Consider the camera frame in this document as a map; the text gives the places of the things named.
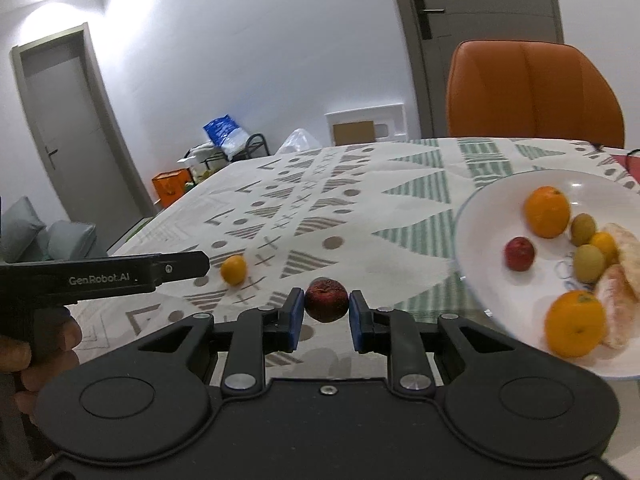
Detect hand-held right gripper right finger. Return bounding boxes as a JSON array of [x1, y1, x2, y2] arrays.
[[348, 289, 511, 392]]

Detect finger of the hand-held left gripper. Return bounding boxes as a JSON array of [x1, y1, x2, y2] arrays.
[[152, 251, 211, 291]]

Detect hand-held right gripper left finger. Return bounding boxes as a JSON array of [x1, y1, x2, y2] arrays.
[[135, 287, 306, 392]]

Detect dark red wrinkled fruit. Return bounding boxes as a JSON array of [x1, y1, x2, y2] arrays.
[[305, 277, 348, 324]]

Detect small orange kumquat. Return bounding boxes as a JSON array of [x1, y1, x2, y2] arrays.
[[590, 231, 621, 266], [221, 255, 248, 286]]

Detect white round plate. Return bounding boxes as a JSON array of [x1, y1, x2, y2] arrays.
[[457, 170, 640, 381]]

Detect small red fruit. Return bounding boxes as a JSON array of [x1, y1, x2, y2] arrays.
[[504, 236, 536, 272]]

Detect large orange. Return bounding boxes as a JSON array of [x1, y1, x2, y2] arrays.
[[544, 290, 607, 359], [524, 186, 572, 240]]

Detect green round fruit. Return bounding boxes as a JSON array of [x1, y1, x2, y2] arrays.
[[571, 213, 597, 245], [573, 245, 606, 284]]

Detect peeled citrus segment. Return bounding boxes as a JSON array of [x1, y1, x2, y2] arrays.
[[594, 264, 636, 350], [600, 223, 640, 304]]

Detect person's left hand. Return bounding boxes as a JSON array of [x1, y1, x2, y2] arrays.
[[0, 309, 82, 413]]

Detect grey green cushion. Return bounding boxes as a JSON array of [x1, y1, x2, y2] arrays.
[[0, 197, 45, 264], [47, 220, 96, 261]]

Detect orange box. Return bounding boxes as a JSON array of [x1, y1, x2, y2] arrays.
[[152, 170, 193, 207]]

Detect patterned white green tablecloth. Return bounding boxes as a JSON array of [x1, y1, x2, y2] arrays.
[[80, 137, 640, 376]]

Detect blue white bag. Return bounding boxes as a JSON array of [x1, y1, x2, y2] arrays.
[[203, 115, 249, 159]]

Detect black metal rack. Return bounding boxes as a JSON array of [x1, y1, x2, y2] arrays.
[[190, 133, 271, 181]]

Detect clear plastic bag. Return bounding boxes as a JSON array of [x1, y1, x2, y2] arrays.
[[276, 129, 321, 156]]

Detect brown cardboard sheet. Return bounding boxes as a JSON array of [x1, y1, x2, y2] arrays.
[[332, 121, 376, 146]]

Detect white foam packaging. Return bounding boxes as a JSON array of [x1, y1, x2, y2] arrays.
[[325, 103, 407, 147]]

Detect orange leather chair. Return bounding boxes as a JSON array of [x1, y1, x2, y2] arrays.
[[446, 40, 626, 150]]

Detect red orange cloth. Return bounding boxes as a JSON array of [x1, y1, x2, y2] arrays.
[[612, 152, 640, 183]]

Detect grey door with frame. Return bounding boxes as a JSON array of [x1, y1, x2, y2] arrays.
[[11, 22, 156, 221]]

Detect black door handle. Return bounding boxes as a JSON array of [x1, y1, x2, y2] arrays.
[[414, 0, 446, 39]]

